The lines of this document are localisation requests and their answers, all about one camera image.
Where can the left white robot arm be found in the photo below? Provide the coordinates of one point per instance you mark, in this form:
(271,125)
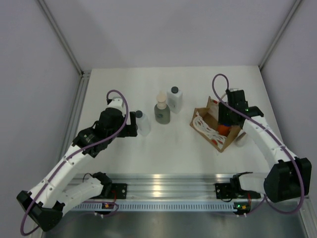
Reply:
(80,152)

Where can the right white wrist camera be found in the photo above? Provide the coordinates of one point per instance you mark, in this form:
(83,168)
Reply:
(230,90)

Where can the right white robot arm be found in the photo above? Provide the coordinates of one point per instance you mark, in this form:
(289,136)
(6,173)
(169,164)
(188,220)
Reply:
(289,176)

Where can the orange bottle blue cap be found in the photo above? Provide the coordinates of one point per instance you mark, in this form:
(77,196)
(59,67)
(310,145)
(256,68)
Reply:
(223,129)

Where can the slotted cable duct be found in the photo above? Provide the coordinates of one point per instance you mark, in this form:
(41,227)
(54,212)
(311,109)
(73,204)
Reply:
(211,206)

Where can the left aluminium frame post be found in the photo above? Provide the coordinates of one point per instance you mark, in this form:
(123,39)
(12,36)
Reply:
(43,6)

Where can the green pump bottle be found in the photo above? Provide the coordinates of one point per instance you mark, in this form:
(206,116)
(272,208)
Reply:
(161,109)

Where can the white bottle black cap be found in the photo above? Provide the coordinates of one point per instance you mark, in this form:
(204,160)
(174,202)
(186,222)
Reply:
(142,123)
(174,99)

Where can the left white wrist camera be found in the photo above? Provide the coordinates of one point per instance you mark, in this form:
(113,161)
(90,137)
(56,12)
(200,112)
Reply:
(116,103)

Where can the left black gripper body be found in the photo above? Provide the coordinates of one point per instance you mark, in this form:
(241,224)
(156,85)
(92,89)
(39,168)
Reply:
(122,120)

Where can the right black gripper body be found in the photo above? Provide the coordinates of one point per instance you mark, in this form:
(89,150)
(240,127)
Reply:
(225,115)

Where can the right aluminium frame post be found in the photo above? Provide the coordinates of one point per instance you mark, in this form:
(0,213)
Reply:
(296,4)

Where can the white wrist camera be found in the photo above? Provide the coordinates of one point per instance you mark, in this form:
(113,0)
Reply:
(230,90)
(116,103)

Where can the patterned canvas bag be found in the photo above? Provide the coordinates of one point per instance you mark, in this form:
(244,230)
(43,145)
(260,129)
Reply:
(205,121)

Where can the aluminium frame post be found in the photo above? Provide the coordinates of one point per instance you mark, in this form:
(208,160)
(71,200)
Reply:
(43,6)
(296,4)

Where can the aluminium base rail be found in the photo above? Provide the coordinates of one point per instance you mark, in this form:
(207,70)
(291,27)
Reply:
(139,187)

